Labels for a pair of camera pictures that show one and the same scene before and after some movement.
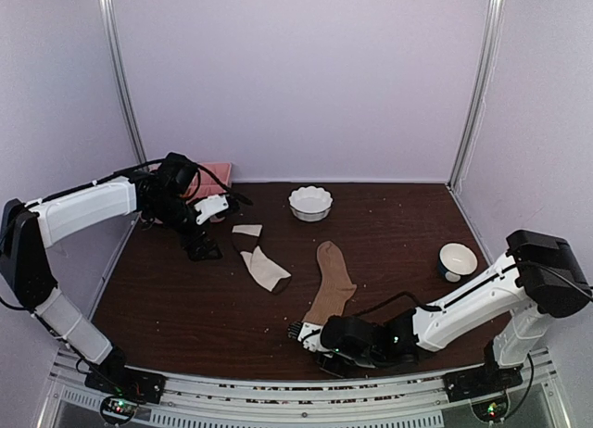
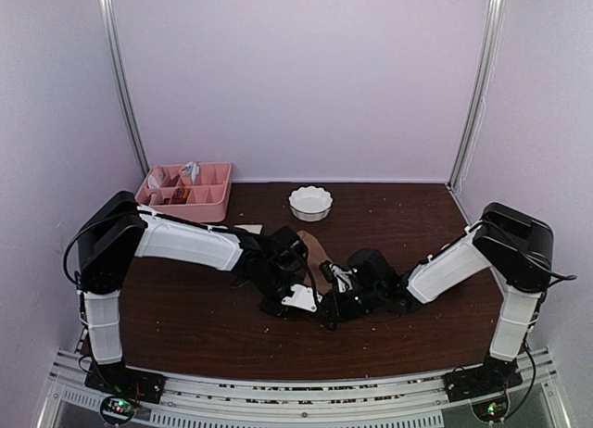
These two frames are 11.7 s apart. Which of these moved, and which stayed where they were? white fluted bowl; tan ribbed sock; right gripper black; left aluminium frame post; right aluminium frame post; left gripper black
Moved: left gripper black; tan ribbed sock; right gripper black
Stayed: right aluminium frame post; white fluted bowl; left aluminium frame post
